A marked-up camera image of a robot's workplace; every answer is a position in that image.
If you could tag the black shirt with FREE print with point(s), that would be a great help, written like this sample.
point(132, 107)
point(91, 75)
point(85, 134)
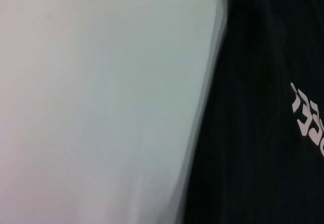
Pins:
point(253, 107)

